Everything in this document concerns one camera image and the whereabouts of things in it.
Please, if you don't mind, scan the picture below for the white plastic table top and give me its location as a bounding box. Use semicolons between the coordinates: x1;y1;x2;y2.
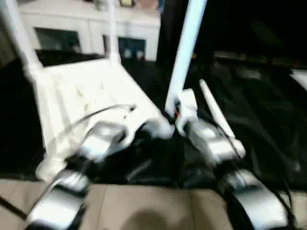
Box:
29;60;176;184

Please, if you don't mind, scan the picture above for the white plastic table leg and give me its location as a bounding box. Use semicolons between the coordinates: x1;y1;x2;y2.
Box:
164;0;208;120
106;0;122;65
0;0;45;72
198;79;236;140

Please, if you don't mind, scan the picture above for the black fabric backdrop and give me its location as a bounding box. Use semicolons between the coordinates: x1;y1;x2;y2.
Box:
158;0;307;60

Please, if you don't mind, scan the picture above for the silver metal rod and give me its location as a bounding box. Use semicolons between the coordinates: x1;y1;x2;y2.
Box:
213;52;307;68

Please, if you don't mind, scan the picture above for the white glass-door cabinet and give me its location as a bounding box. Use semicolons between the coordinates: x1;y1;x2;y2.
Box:
17;0;162;60

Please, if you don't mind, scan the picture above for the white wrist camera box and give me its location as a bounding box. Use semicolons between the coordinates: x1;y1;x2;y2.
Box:
174;89;199;136
115;115;147;147

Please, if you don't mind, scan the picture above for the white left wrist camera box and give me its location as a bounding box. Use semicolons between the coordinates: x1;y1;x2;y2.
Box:
115;115;147;147

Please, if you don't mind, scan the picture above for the black table mat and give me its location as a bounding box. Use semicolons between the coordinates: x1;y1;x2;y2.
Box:
0;48;307;190

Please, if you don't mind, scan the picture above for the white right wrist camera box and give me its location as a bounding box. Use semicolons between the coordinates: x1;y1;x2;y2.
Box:
174;89;199;136

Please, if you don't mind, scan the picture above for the white flat board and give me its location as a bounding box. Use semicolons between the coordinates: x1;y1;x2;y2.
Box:
290;69;307;92

